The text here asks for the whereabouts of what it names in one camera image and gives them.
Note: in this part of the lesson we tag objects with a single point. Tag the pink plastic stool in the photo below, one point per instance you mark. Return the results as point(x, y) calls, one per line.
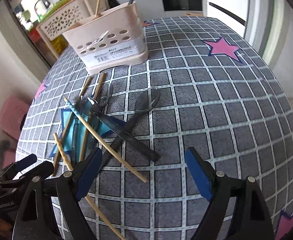
point(12, 118)

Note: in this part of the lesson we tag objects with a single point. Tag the blue tinted clear spoon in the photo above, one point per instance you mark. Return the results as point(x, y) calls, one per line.
point(75, 132)

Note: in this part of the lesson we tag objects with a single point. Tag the grey checkered tablecloth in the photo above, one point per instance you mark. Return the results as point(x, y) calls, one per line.
point(217, 96)

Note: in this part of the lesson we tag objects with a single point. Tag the pink utensil holder caddy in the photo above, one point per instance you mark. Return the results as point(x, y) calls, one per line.
point(115, 38)

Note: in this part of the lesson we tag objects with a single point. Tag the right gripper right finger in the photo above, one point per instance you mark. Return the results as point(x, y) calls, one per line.
point(216, 187)

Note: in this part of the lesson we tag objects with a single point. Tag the small clear grey spoon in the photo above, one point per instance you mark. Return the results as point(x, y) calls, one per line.
point(105, 94)

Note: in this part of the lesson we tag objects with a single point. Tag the green plastic basket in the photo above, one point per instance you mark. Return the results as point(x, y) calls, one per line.
point(54, 8)

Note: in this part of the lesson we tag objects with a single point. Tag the beige perforated storage rack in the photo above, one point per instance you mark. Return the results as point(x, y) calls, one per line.
point(52, 28)

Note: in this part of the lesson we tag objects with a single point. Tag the yellow patterned chopstick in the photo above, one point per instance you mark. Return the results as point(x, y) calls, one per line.
point(87, 197)

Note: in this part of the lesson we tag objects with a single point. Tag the shiny dark plastic spoon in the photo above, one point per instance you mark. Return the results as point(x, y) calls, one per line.
point(89, 105)

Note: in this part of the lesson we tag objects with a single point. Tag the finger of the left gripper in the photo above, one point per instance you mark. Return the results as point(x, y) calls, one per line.
point(14, 168)
point(43, 170)

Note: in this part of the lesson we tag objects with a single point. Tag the blue patterned chopstick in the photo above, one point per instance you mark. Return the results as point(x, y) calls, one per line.
point(103, 142)

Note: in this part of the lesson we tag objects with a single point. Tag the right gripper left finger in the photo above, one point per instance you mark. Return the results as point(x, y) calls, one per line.
point(74, 185)

